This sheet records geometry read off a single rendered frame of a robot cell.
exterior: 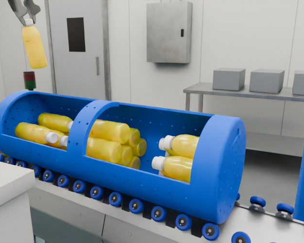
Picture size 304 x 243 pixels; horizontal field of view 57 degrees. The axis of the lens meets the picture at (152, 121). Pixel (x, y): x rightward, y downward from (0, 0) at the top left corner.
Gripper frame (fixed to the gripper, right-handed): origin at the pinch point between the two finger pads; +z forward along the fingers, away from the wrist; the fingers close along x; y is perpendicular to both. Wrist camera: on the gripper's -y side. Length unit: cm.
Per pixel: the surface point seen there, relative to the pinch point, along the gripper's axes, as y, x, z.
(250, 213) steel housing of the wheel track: 81, -12, 63
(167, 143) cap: 60, -17, 38
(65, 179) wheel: 24, -26, 50
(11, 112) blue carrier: -7.7, -15.0, 31.2
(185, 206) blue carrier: 69, -29, 47
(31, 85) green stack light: -47, 27, 34
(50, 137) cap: 14.8, -18.8, 38.4
